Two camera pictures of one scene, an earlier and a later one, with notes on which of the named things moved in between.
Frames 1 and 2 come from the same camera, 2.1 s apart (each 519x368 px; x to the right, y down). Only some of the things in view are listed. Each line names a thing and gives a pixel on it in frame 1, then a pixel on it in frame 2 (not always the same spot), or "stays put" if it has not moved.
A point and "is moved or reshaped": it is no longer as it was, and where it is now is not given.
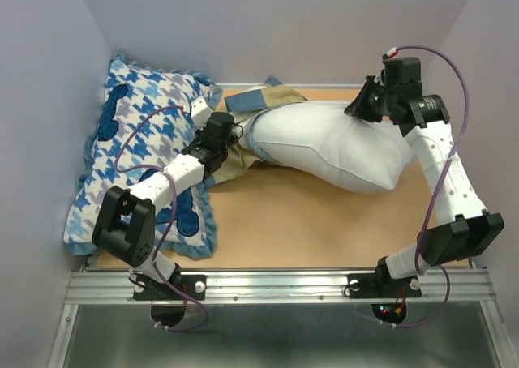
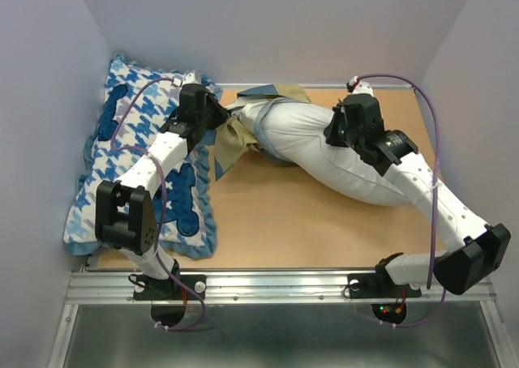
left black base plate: [195, 286] stays put
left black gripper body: [223, 150] to [209, 117]
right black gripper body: [387, 96] to [344, 134]
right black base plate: [383, 285] stays put
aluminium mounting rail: [281, 287] stays put
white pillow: [327, 139] is moved or reshaped
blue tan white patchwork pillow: [242, 155] is moved or reshaped
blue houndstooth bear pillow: [144, 121] stays put
